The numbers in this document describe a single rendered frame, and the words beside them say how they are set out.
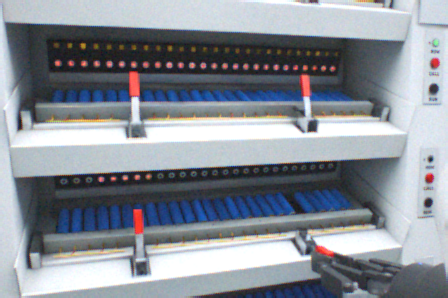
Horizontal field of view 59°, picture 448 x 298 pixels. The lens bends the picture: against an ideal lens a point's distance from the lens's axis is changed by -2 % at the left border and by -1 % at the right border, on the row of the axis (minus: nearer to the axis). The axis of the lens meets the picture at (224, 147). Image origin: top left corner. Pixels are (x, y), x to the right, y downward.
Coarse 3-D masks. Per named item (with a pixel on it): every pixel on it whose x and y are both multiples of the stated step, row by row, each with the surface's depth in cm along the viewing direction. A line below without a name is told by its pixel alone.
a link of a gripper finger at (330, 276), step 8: (328, 272) 49; (336, 272) 49; (328, 280) 50; (336, 280) 47; (344, 280) 46; (328, 288) 50; (336, 288) 47; (344, 288) 43; (352, 288) 43; (336, 296) 47
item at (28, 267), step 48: (96, 192) 69; (144, 192) 72; (192, 240) 65; (288, 240) 67; (336, 240) 69; (384, 240) 70; (48, 288) 53; (96, 288) 54; (144, 288) 57; (192, 288) 59; (240, 288) 62
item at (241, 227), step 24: (288, 216) 70; (312, 216) 70; (336, 216) 71; (360, 216) 72; (48, 240) 58; (72, 240) 59; (96, 240) 60; (120, 240) 61; (144, 240) 62; (168, 240) 63; (240, 240) 65
